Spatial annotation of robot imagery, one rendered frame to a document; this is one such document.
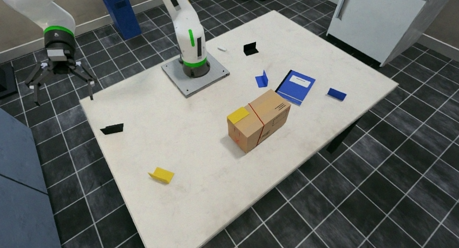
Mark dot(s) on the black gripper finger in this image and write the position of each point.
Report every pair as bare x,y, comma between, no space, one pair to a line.
91,80
36,79

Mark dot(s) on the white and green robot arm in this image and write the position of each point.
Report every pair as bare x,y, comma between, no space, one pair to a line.
59,27

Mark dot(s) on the blue notebook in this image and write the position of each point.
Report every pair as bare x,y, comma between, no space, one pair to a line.
295,87

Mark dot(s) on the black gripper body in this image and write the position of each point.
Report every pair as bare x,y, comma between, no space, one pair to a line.
61,68

